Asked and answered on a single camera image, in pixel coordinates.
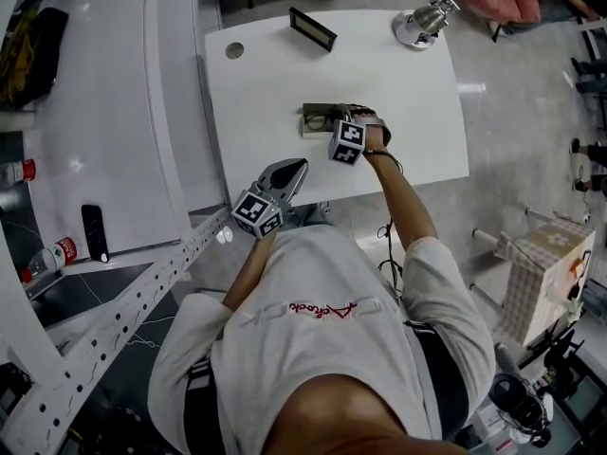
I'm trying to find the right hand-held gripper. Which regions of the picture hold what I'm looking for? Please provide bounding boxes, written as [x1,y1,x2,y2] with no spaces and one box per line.
[327,103,393,167]

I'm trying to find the white perforated metal beam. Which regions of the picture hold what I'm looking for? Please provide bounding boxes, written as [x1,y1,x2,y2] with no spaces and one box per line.
[0,201,234,455]

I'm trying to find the black-framed glasses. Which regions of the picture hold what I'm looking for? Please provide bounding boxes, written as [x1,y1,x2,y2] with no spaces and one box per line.
[303,110,340,132]

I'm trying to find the black cable bundle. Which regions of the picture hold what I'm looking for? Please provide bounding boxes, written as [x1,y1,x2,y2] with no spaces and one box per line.
[376,215,405,303]

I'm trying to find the black wrist strap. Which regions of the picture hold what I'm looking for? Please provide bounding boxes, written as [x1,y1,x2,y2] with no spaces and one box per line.
[362,146,405,175]

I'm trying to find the black phone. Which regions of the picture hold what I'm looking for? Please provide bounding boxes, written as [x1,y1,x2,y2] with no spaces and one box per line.
[80,203,112,264]

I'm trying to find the black shoulder strap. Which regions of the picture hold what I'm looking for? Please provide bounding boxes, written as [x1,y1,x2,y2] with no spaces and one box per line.
[405,318,471,441]
[181,356,215,455]

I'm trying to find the silver desk lamp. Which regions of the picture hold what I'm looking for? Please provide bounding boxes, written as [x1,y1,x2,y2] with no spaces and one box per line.
[391,0,462,52]

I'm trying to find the person's white t-shirt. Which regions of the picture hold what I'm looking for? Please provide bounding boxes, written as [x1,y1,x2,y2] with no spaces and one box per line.
[147,224,497,455]

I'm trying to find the black picture frame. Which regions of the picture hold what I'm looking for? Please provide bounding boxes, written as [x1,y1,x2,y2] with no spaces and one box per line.
[288,7,339,55]

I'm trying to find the checkered cloth covered box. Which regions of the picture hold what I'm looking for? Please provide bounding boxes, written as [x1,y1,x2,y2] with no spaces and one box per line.
[491,209,597,348]

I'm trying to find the red-cap plastic bottle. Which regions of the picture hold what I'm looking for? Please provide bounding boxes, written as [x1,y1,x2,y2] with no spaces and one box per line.
[0,158,37,190]

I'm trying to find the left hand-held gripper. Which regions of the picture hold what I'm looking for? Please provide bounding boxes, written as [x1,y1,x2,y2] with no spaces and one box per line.
[230,157,310,240]

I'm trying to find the person's right forearm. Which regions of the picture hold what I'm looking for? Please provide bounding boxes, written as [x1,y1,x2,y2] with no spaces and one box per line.
[363,151,438,256]

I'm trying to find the grey glasses case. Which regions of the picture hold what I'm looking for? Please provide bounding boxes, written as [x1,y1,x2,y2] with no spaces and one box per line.
[299,102,353,140]

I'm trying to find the black and yellow bag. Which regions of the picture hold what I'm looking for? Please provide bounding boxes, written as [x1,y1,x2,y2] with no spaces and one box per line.
[0,7,70,111]

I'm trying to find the red-label plastic bottle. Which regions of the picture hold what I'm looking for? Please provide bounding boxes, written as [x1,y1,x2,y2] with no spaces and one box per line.
[20,235,80,284]

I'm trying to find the person's left forearm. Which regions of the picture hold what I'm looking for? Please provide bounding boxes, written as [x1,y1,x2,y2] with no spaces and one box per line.
[221,233,277,313]

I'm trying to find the person's right hand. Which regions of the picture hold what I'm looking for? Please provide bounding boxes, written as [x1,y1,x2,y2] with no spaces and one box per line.
[363,123,388,154]

